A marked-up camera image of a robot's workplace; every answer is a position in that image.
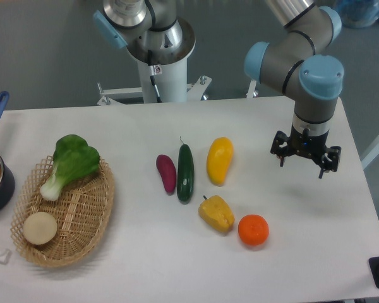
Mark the yellow bell pepper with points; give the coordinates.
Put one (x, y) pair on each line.
(217, 214)

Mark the orange tangerine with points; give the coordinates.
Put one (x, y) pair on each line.
(253, 230)

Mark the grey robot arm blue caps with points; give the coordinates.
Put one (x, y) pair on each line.
(295, 67)

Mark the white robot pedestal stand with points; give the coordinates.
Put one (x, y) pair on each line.
(164, 79)

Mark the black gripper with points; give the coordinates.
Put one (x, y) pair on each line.
(307, 140)

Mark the purple sweet potato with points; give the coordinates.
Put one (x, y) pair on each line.
(167, 171)

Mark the green bok choy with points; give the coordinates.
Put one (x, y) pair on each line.
(73, 159)

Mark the woven wicker basket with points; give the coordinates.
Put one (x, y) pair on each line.
(82, 213)

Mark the yellow mango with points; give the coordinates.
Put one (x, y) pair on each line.
(219, 159)

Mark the dark green cucumber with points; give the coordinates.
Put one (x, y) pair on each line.
(185, 174)

